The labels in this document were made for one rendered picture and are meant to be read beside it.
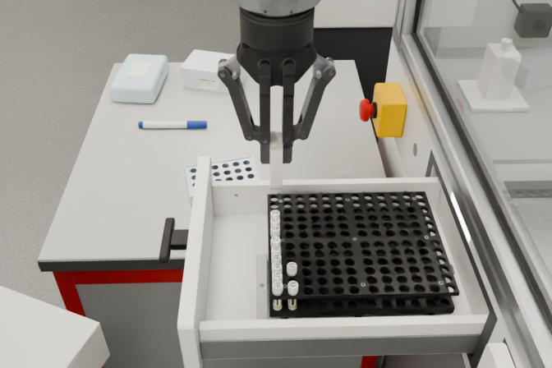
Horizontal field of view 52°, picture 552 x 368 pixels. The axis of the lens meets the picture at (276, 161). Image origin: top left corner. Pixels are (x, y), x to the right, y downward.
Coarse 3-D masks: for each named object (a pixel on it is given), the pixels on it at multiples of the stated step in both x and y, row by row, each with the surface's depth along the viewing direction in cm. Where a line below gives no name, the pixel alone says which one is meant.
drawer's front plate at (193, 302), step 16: (208, 160) 81; (208, 176) 78; (208, 192) 78; (192, 208) 73; (208, 208) 77; (192, 224) 71; (208, 224) 77; (192, 240) 69; (208, 240) 76; (192, 256) 67; (208, 256) 76; (192, 272) 65; (208, 272) 76; (192, 288) 63; (192, 304) 62; (192, 320) 60; (192, 336) 61; (192, 352) 63
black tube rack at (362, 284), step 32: (384, 192) 80; (416, 192) 80; (288, 224) 75; (320, 224) 75; (352, 224) 75; (384, 224) 76; (416, 224) 76; (288, 256) 74; (320, 256) 74; (352, 256) 71; (384, 256) 71; (416, 256) 71; (320, 288) 67; (352, 288) 68; (384, 288) 67; (416, 288) 70
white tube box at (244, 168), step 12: (252, 156) 103; (192, 168) 101; (216, 168) 102; (228, 168) 100; (240, 168) 100; (252, 168) 100; (192, 180) 98; (216, 180) 98; (228, 180) 99; (240, 180) 98; (252, 180) 98; (192, 192) 95
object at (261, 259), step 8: (256, 256) 78; (264, 256) 78; (256, 264) 77; (264, 264) 76; (256, 272) 76; (264, 272) 75; (256, 280) 74; (264, 280) 74; (256, 288) 73; (264, 288) 73; (256, 296) 73; (264, 296) 72; (256, 304) 72; (264, 304) 71; (264, 312) 70
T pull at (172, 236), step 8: (168, 224) 73; (168, 232) 72; (176, 232) 72; (184, 232) 72; (168, 240) 71; (176, 240) 71; (184, 240) 71; (160, 248) 70; (168, 248) 70; (176, 248) 71; (184, 248) 71; (160, 256) 69; (168, 256) 70
